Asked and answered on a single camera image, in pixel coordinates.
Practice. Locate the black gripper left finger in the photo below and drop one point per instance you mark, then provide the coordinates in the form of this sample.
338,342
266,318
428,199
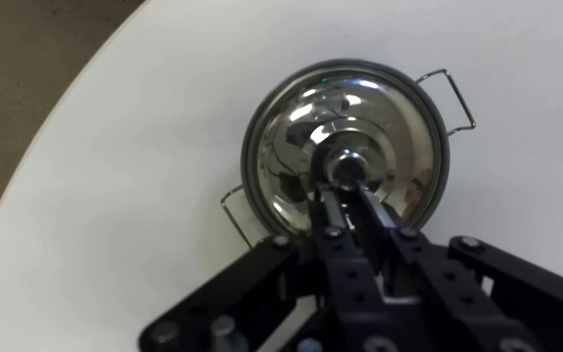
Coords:
346,295

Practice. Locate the small steel pot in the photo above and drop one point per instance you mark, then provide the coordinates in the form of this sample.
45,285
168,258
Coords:
246,154

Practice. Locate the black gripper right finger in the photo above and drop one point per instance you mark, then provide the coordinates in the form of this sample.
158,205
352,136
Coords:
450,295

